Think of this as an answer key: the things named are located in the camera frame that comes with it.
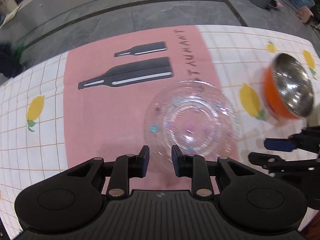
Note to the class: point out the pink space heater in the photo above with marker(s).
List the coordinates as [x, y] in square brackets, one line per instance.
[305, 15]

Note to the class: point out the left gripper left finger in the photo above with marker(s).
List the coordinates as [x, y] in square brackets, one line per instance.
[124, 168]

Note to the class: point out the orange steel bowl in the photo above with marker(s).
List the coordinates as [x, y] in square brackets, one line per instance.
[288, 89]

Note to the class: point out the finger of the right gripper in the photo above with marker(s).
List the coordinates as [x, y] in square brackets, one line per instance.
[307, 140]
[275, 164]

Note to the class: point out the small clear glass plate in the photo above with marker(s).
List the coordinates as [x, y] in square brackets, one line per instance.
[194, 115]

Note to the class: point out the checked lemon tablecloth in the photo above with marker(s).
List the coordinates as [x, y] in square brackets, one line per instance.
[48, 124]

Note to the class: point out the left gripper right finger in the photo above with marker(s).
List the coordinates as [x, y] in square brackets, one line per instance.
[194, 167]

